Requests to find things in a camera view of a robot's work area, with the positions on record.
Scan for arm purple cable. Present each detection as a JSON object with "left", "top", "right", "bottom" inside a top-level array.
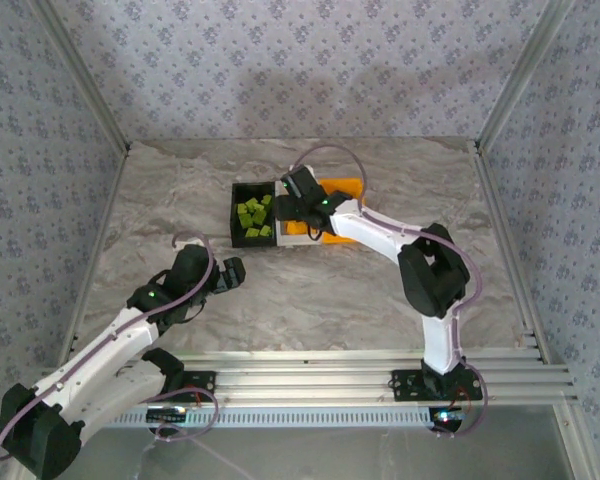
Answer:
[
  {"left": 0, "top": 231, "right": 220, "bottom": 444},
  {"left": 292, "top": 143, "right": 490, "bottom": 440}
]

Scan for slotted grey cable duct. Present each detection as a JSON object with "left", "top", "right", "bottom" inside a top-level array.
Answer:
[{"left": 104, "top": 405, "right": 434, "bottom": 431}]

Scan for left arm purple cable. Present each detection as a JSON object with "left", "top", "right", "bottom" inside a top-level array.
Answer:
[{"left": 0, "top": 231, "right": 220, "bottom": 444}]

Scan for orange plastic bin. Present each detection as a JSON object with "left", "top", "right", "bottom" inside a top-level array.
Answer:
[{"left": 318, "top": 176, "right": 366, "bottom": 247}]

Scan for aluminium frame post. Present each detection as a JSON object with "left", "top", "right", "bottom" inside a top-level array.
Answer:
[
  {"left": 474, "top": 0, "right": 579, "bottom": 151},
  {"left": 27, "top": 0, "right": 131, "bottom": 154}
]

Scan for black plastic bin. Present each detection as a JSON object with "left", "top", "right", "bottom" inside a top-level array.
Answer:
[{"left": 229, "top": 180, "right": 280, "bottom": 249}]

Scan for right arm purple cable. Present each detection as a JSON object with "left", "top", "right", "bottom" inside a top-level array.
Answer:
[{"left": 292, "top": 143, "right": 490, "bottom": 440}]

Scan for grey metal lower panel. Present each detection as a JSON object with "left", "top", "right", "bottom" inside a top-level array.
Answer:
[{"left": 69, "top": 427, "right": 576, "bottom": 480}]

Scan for right black wrist camera box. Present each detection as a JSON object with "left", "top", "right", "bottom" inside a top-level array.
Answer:
[{"left": 279, "top": 166, "right": 324, "bottom": 201}]

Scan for white plastic bin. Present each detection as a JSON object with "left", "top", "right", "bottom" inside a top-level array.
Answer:
[{"left": 273, "top": 179, "right": 326, "bottom": 247}]

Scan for left black wrist camera box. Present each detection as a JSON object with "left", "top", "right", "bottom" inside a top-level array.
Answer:
[{"left": 171, "top": 243, "right": 217, "bottom": 291}]

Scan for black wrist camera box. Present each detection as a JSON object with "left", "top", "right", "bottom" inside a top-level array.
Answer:
[
  {"left": 279, "top": 166, "right": 324, "bottom": 201},
  {"left": 171, "top": 243, "right": 217, "bottom": 291}
]

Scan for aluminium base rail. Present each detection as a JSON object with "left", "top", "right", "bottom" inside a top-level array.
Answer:
[{"left": 33, "top": 348, "right": 580, "bottom": 407}]

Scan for aluminium side rail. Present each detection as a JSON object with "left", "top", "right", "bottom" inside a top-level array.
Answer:
[
  {"left": 469, "top": 139, "right": 550, "bottom": 362},
  {"left": 57, "top": 142, "right": 134, "bottom": 369}
]

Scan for small controller board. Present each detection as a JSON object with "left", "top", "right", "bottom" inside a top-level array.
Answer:
[
  {"left": 146, "top": 406, "right": 190, "bottom": 426},
  {"left": 428, "top": 406, "right": 470, "bottom": 434}
]

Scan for aluminium frame leg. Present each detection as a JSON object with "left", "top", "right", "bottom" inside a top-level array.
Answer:
[{"left": 549, "top": 403, "right": 600, "bottom": 480}]

